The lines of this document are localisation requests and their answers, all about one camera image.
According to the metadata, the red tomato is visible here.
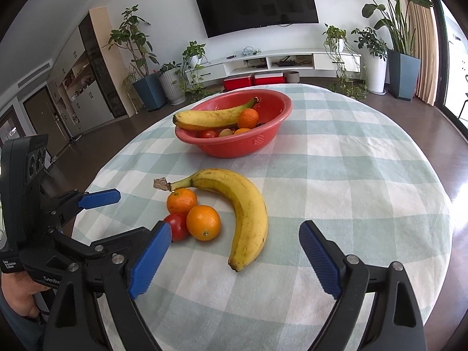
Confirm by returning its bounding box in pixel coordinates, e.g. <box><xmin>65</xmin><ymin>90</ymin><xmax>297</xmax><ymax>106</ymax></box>
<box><xmin>163</xmin><ymin>213</ymin><xmax>190</xmax><ymax>242</ymax></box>
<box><xmin>198</xmin><ymin>129</ymin><xmax>218</xmax><ymax>139</ymax></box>

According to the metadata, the central orange mandarin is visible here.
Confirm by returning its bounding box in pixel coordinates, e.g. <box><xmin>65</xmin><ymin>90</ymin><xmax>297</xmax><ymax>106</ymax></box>
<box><xmin>166</xmin><ymin>188</ymin><xmax>197</xmax><ymax>215</ymax></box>

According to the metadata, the large yellow banana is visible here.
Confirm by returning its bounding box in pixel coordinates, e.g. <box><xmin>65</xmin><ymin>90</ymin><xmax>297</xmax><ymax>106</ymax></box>
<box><xmin>153</xmin><ymin>168</ymin><xmax>268</xmax><ymax>273</ymax></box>

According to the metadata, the smaller yellow banana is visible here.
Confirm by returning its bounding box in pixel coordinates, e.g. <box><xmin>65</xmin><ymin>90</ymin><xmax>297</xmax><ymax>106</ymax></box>
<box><xmin>172</xmin><ymin>97</ymin><xmax>259</xmax><ymax>131</ymax></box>

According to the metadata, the person's left hand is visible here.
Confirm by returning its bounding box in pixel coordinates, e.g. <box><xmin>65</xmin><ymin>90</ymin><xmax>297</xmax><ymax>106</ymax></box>
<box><xmin>1</xmin><ymin>272</ymin><xmax>50</xmax><ymax>319</ymax></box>

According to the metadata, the brown entrance door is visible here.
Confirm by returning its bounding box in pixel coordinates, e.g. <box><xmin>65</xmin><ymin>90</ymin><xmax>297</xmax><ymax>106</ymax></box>
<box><xmin>23</xmin><ymin>86</ymin><xmax>70</xmax><ymax>158</ymax></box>

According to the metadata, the checked green white tablecloth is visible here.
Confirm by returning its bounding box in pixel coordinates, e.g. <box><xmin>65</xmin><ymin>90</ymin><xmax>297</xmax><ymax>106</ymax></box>
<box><xmin>73</xmin><ymin>84</ymin><xmax>452</xmax><ymax>350</ymax></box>

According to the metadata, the wooden cabinet shelf unit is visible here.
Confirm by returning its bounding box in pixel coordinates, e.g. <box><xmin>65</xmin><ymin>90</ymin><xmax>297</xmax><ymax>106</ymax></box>
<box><xmin>48</xmin><ymin>7</ymin><xmax>137</xmax><ymax>136</ymax></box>

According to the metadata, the red tomato in bowl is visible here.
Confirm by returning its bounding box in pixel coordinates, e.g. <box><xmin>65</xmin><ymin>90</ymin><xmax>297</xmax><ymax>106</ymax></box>
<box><xmin>198</xmin><ymin>129</ymin><xmax>218</xmax><ymax>139</ymax></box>

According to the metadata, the plant in white ribbed pot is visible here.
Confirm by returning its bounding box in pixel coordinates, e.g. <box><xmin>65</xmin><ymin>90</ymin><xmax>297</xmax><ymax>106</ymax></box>
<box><xmin>158</xmin><ymin>61</ymin><xmax>186</xmax><ymax>105</ymax></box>

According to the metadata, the trailing vine plant left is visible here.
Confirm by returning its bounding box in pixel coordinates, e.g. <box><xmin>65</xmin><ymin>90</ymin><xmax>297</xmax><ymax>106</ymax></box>
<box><xmin>178</xmin><ymin>40</ymin><xmax>207</xmax><ymax>101</ymax></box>

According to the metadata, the trailing vine plant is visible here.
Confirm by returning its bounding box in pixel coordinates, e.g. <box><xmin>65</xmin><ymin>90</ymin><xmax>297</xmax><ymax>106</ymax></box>
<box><xmin>323</xmin><ymin>24</ymin><xmax>367</xmax><ymax>101</ymax></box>
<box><xmin>178</xmin><ymin>40</ymin><xmax>207</xmax><ymax>101</ymax></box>

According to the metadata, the red plastic colander bowl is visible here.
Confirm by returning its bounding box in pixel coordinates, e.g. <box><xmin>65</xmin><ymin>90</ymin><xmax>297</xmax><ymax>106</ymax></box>
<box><xmin>172</xmin><ymin>88</ymin><xmax>293</xmax><ymax>159</ymax></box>

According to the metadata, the tree plant blue pot left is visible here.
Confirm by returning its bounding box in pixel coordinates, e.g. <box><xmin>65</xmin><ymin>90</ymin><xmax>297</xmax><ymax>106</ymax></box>
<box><xmin>107</xmin><ymin>4</ymin><xmax>167</xmax><ymax>112</ymax></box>

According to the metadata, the trailing vine plant right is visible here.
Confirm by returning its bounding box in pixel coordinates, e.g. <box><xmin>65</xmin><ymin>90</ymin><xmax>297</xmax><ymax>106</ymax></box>
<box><xmin>323</xmin><ymin>24</ymin><xmax>367</xmax><ymax>101</ymax></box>

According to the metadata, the small grey round pot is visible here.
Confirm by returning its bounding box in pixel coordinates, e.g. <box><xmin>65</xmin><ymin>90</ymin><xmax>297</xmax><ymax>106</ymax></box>
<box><xmin>285</xmin><ymin>70</ymin><xmax>301</xmax><ymax>83</ymax></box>

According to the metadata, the left red storage box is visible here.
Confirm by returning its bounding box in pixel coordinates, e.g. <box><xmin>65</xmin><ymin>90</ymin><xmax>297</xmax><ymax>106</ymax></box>
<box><xmin>223</xmin><ymin>75</ymin><xmax>253</xmax><ymax>91</ymax></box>

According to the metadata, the red storage box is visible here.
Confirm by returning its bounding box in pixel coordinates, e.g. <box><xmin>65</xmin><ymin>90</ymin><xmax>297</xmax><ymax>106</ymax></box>
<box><xmin>253</xmin><ymin>72</ymin><xmax>285</xmax><ymax>86</ymax></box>
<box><xmin>223</xmin><ymin>75</ymin><xmax>253</xmax><ymax>91</ymax></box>

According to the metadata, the right red storage box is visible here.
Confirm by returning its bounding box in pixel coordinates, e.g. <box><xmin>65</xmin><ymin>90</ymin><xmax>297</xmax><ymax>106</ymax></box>
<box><xmin>253</xmin><ymin>72</ymin><xmax>285</xmax><ymax>86</ymax></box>

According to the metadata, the white tv console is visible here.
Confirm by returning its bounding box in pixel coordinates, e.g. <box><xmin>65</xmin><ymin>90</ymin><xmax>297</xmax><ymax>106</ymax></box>
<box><xmin>199</xmin><ymin>48</ymin><xmax>362</xmax><ymax>83</ymax></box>

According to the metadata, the plant in white tall pot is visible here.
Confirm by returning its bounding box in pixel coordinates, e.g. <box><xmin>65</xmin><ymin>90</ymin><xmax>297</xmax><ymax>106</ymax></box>
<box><xmin>351</xmin><ymin>27</ymin><xmax>387</xmax><ymax>95</ymax></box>

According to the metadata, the tall plant blue pot right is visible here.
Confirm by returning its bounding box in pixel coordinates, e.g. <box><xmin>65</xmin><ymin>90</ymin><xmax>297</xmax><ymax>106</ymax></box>
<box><xmin>361</xmin><ymin>0</ymin><xmax>434</xmax><ymax>101</ymax></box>

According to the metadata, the beige curtain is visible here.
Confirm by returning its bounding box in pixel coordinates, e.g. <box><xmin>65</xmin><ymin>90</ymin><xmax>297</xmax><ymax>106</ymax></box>
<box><xmin>408</xmin><ymin>3</ymin><xmax>439</xmax><ymax>106</ymax></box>

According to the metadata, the black wall television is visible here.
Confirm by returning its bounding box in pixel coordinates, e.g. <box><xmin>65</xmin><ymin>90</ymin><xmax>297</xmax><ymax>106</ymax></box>
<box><xmin>196</xmin><ymin>0</ymin><xmax>319</xmax><ymax>38</ymax></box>

